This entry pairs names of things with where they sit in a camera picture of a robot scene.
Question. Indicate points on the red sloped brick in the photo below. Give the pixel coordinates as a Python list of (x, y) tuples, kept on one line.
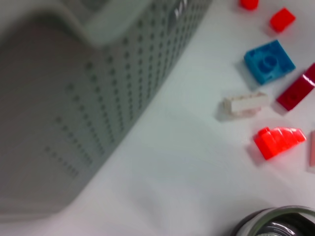
[(278, 142)]

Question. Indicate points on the glass teacup with black base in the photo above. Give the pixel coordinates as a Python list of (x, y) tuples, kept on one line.
[(278, 223)]

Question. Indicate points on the white oblong brick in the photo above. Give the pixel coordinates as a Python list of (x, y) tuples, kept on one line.
[(246, 105)]

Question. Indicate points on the grey perforated storage bin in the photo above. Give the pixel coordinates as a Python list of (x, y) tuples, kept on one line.
[(73, 98)]

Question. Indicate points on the dark red curved brick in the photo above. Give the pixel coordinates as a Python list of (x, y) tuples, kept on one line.
[(294, 94)]

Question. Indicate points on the white flat plate brick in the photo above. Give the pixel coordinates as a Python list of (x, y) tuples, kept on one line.
[(312, 152)]

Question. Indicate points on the small red cube brick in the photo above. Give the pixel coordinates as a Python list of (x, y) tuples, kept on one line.
[(283, 19), (248, 3)]

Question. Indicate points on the blue square brick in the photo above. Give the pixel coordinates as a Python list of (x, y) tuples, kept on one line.
[(269, 62)]

